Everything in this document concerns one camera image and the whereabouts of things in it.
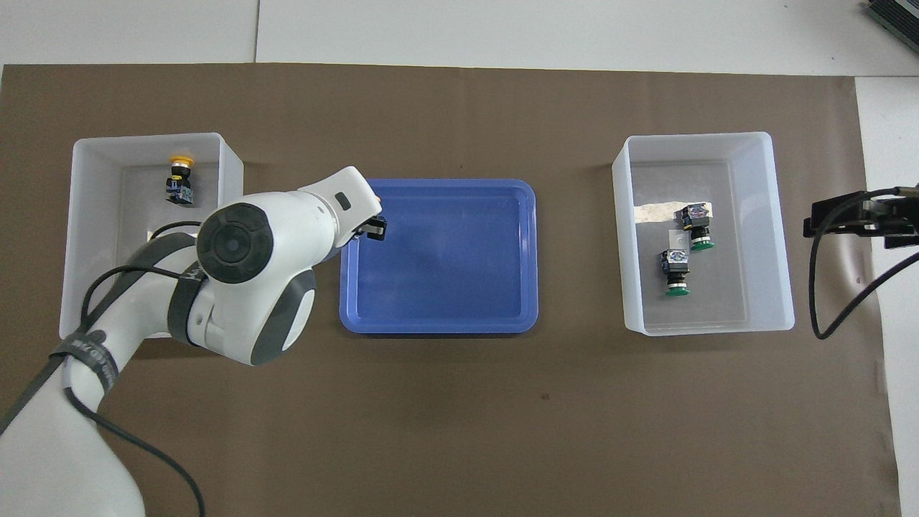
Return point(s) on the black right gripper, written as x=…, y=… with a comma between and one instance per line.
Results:
x=901, y=230

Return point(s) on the green push button switch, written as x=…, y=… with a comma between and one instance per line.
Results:
x=695, y=215
x=673, y=262

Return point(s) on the yellow push button switch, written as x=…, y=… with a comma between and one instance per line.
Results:
x=179, y=188

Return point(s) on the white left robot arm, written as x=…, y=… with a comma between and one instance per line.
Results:
x=237, y=287

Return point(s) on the blue plastic tray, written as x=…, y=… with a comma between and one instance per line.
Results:
x=438, y=273

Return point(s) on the translucent white plastic box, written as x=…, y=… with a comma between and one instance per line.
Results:
x=93, y=187
x=754, y=287

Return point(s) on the plain white label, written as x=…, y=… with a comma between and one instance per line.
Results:
x=675, y=237

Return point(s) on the black ribbed device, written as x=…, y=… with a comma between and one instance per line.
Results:
x=897, y=18

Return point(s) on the brown paper table mat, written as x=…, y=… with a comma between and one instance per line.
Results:
x=459, y=431

